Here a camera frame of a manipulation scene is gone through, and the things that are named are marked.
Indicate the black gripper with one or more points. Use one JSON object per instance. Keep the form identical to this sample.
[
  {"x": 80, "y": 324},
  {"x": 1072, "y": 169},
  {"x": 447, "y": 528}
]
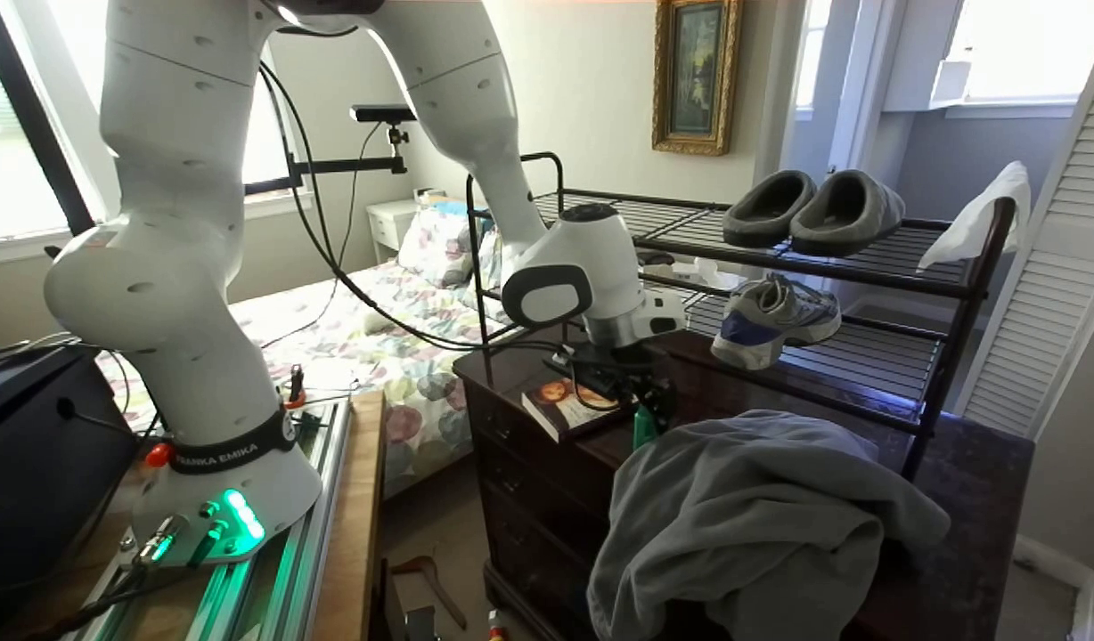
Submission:
[{"x": 629, "y": 375}]

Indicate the small green blue bottle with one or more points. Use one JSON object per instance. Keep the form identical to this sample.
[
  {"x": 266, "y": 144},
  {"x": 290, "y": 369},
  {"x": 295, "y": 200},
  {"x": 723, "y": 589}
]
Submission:
[{"x": 642, "y": 424}]

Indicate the grey cloth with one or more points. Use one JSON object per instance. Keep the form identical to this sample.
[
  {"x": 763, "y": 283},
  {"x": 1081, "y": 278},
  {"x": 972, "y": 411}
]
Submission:
[{"x": 767, "y": 520}]

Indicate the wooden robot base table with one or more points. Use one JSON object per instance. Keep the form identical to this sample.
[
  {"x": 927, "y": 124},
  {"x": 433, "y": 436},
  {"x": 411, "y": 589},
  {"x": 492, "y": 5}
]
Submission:
[{"x": 309, "y": 585}]

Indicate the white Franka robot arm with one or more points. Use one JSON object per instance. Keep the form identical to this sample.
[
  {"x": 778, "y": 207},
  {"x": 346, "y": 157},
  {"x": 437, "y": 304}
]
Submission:
[{"x": 156, "y": 283}]

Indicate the book with colourful cover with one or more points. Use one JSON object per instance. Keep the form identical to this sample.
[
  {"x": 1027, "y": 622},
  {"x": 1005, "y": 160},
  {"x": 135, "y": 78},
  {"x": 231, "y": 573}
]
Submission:
[{"x": 565, "y": 407}]

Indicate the black metal shoe rack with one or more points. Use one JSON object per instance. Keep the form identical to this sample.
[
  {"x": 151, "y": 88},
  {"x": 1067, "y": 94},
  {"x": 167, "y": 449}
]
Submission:
[{"x": 585, "y": 266}]

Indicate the dark wooden dresser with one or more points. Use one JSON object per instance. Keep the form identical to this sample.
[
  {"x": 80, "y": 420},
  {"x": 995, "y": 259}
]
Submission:
[{"x": 546, "y": 507}]

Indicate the grey slipper far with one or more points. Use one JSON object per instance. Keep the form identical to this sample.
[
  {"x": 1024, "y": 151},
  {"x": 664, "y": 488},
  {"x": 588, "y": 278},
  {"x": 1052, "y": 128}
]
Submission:
[{"x": 763, "y": 215}]

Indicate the floral pillow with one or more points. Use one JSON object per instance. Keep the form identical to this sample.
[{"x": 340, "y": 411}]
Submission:
[{"x": 441, "y": 245}]

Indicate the floral bed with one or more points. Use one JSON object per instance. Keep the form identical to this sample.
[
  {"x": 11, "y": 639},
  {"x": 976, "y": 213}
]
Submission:
[{"x": 394, "y": 335}]

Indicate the gold framed picture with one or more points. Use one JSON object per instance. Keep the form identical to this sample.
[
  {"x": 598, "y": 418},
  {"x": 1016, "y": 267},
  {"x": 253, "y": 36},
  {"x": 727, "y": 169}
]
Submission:
[{"x": 694, "y": 84}]

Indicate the black box left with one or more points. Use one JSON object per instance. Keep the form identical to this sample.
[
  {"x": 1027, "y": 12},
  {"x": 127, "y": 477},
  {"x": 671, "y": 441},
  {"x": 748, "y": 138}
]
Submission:
[{"x": 63, "y": 455}]

